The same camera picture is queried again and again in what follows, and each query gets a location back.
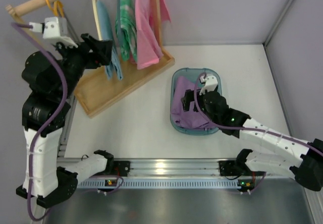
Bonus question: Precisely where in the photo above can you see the purple trousers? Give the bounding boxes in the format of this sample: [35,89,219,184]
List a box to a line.
[171,76,215,131]

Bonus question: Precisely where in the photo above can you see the orange plastic hanger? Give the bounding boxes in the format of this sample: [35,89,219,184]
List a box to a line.
[45,0,65,18]

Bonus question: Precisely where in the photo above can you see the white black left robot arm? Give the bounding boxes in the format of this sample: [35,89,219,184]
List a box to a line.
[16,33,114,209]

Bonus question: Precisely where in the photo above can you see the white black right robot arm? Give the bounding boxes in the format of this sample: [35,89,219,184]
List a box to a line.
[181,90,322,191]

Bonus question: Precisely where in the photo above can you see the light blue trousers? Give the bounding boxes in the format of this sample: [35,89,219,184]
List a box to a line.
[96,1,123,80]

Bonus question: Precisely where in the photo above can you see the green patterned trousers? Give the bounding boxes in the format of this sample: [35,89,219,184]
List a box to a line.
[120,0,137,63]

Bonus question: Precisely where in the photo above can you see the pink trousers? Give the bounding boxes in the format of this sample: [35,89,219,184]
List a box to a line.
[135,0,163,70]

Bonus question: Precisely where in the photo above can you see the light wooden hanger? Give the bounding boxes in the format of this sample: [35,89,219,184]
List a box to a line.
[91,0,102,40]

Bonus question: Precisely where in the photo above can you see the teal plastic bin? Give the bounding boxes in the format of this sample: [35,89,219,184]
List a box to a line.
[170,68,222,136]

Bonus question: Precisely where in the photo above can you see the wooden clothes rack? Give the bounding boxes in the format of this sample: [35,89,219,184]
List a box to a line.
[6,0,175,118]

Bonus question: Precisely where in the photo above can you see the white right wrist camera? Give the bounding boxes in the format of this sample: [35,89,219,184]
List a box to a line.
[199,74,219,95]

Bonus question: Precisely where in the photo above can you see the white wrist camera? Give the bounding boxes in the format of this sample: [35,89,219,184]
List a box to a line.
[28,17,78,48]
[199,74,219,95]

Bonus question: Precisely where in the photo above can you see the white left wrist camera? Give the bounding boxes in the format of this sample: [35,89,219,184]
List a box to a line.
[28,17,78,48]

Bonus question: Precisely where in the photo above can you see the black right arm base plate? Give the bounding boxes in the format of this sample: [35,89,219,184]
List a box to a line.
[219,160,264,179]

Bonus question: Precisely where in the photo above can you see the aluminium mounting rail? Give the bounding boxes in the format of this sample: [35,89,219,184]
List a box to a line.
[57,157,315,178]

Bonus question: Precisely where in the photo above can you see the white slotted cable duct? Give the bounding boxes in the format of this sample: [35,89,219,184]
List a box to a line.
[77,179,241,189]

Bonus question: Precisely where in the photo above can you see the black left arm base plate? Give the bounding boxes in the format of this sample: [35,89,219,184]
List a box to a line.
[111,160,131,177]

